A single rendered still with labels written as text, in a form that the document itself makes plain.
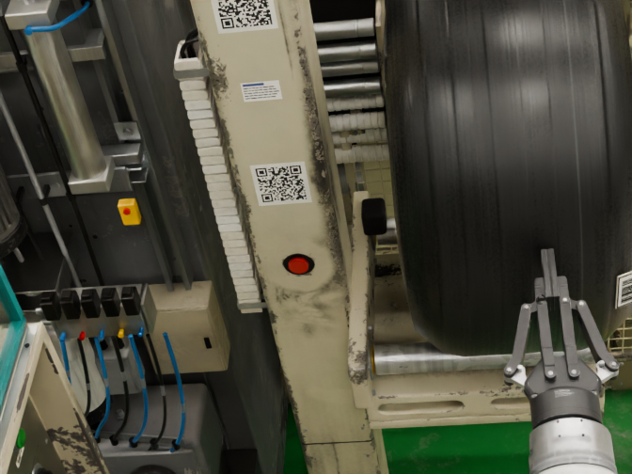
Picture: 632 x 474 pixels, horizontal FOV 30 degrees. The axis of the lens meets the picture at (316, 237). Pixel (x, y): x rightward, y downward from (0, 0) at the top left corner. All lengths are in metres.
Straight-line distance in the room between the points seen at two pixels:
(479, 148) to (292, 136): 0.28
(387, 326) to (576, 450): 0.77
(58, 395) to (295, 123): 0.46
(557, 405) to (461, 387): 0.52
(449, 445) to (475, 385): 1.01
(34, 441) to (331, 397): 0.59
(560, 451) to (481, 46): 0.49
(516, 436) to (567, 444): 1.56
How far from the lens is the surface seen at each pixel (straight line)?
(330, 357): 1.89
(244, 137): 1.58
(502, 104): 1.41
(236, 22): 1.47
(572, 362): 1.34
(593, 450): 1.27
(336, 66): 2.00
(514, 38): 1.45
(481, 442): 2.81
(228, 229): 1.71
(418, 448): 2.81
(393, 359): 1.78
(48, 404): 1.57
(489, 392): 1.80
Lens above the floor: 2.27
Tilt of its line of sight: 43 degrees down
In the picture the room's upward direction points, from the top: 11 degrees counter-clockwise
